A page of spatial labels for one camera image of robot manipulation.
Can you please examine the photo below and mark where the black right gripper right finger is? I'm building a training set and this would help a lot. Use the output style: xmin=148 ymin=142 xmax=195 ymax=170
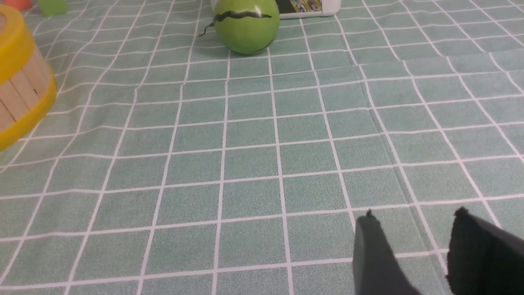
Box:
xmin=447 ymin=207 xmax=524 ymax=295

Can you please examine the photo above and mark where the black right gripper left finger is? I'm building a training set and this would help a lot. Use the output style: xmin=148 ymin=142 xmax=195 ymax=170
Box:
xmin=352 ymin=210 xmax=420 ymax=295

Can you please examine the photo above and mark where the white box with green lid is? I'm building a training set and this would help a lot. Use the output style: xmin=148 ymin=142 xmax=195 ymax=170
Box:
xmin=210 ymin=0 xmax=342 ymax=20

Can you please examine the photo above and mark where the yellow bamboo steamer basket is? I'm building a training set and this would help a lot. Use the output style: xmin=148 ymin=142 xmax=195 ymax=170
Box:
xmin=0 ymin=5 xmax=57 ymax=150

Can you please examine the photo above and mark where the green checkered tablecloth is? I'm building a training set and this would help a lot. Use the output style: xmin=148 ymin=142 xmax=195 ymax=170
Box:
xmin=0 ymin=0 xmax=524 ymax=295

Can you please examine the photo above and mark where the green toy watermelon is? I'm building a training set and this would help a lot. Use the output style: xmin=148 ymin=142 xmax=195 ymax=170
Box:
xmin=198 ymin=0 xmax=280 ymax=55

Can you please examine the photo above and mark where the green cube block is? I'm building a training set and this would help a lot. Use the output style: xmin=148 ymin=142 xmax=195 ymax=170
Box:
xmin=37 ymin=0 xmax=68 ymax=17

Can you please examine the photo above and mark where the orange cube block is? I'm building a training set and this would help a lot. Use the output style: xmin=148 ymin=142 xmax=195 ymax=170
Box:
xmin=1 ymin=0 xmax=33 ymax=11

